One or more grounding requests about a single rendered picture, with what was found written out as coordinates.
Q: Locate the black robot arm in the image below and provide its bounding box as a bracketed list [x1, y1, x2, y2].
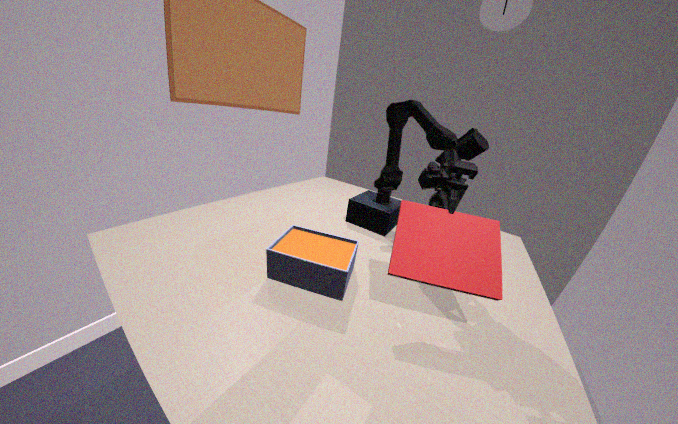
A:
[373, 100, 489, 206]

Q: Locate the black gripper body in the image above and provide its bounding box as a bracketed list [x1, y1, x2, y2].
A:
[429, 160, 478, 209]

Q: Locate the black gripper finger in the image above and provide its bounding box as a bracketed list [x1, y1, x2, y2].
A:
[434, 194, 449, 210]
[441, 180, 469, 214]

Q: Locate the red lid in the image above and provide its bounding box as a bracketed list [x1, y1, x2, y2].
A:
[388, 200, 503, 301]

